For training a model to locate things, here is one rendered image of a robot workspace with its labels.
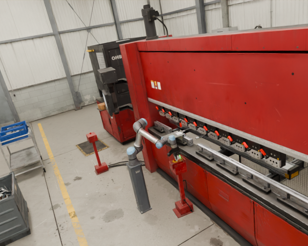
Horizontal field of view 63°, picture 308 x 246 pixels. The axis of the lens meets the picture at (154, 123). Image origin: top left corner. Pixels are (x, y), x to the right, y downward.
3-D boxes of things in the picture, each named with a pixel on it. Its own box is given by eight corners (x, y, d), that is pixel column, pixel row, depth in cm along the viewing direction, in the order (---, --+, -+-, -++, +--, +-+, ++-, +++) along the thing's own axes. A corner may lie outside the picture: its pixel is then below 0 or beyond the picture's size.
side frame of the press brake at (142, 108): (145, 168, 483) (119, 44, 402) (182, 152, 515) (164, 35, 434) (151, 173, 462) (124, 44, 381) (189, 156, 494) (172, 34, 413)
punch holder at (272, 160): (264, 162, 227) (264, 146, 221) (271, 158, 230) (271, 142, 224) (279, 169, 214) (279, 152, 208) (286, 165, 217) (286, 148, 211)
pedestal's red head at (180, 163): (169, 168, 341) (167, 157, 335) (180, 165, 345) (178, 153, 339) (176, 175, 323) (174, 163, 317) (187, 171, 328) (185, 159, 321)
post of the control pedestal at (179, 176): (181, 202, 355) (175, 170, 336) (184, 201, 357) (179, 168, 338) (183, 204, 350) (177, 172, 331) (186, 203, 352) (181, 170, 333)
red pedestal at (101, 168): (94, 171, 507) (82, 133, 478) (105, 166, 516) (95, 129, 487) (97, 175, 490) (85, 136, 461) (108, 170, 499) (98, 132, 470)
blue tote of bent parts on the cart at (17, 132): (2, 140, 523) (-1, 133, 517) (28, 133, 543) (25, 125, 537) (2, 146, 493) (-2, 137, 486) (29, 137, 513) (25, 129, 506)
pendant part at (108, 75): (108, 114, 469) (97, 69, 439) (121, 111, 474) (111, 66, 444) (112, 122, 423) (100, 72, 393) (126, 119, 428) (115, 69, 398)
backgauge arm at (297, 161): (257, 188, 262) (256, 176, 257) (297, 165, 286) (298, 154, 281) (263, 191, 255) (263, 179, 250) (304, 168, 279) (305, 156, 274)
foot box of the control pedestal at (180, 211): (172, 209, 363) (170, 202, 358) (187, 203, 369) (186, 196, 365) (178, 218, 345) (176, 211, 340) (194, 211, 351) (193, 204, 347)
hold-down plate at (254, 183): (242, 180, 257) (242, 177, 256) (246, 178, 259) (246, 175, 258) (267, 194, 231) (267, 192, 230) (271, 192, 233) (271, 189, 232)
